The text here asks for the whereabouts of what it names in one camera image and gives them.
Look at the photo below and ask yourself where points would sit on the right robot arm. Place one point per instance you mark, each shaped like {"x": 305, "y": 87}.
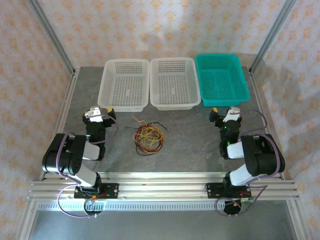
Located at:
{"x": 262, "y": 155}

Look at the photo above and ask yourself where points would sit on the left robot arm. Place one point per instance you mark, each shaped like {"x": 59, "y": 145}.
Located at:
{"x": 62, "y": 155}

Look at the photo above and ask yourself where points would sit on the teal perforated plastic basket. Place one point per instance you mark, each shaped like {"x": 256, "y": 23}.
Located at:
{"x": 220, "y": 80}

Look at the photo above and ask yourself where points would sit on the white perforated plastic basket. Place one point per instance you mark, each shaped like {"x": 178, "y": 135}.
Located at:
{"x": 125, "y": 82}
{"x": 172, "y": 82}

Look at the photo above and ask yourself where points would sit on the green circuit board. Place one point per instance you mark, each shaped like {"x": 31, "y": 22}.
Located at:
{"x": 247, "y": 199}

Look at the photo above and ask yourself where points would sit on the orange patterned backdrop cloth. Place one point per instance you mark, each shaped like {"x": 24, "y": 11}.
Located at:
{"x": 160, "y": 25}

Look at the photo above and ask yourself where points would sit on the grey metal sheet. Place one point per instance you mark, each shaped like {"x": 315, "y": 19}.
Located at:
{"x": 162, "y": 225}

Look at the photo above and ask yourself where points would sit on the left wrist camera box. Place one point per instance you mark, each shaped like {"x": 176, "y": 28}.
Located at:
{"x": 94, "y": 116}

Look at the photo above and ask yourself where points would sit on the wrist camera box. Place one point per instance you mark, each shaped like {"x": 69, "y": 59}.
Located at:
{"x": 94, "y": 116}
{"x": 231, "y": 115}

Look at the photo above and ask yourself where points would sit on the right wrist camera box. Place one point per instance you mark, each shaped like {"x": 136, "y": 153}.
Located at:
{"x": 231, "y": 115}

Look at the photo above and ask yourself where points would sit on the aluminium table side rail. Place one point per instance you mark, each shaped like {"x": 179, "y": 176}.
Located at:
{"x": 260, "y": 100}
{"x": 66, "y": 112}

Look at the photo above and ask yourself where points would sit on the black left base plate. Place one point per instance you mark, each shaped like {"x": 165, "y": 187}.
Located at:
{"x": 111, "y": 191}

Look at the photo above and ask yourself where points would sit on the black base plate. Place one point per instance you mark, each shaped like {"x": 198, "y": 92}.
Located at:
{"x": 111, "y": 191}
{"x": 212, "y": 191}

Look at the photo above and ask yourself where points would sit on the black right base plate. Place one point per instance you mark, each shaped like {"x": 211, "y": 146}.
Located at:
{"x": 212, "y": 191}

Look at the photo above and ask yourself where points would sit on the aluminium rail beam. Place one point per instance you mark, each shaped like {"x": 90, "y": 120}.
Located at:
{"x": 162, "y": 186}

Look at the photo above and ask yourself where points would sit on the aluminium frame post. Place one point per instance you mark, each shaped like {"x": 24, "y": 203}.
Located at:
{"x": 272, "y": 37}
{"x": 52, "y": 37}

